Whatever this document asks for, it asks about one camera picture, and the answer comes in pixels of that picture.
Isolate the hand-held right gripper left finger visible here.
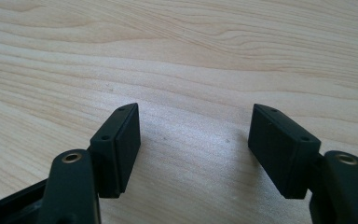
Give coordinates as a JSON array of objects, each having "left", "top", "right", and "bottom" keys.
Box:
[{"left": 36, "top": 103, "right": 142, "bottom": 224}]

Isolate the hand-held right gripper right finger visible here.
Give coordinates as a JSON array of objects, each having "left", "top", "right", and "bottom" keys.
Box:
[{"left": 247, "top": 104, "right": 358, "bottom": 224}]

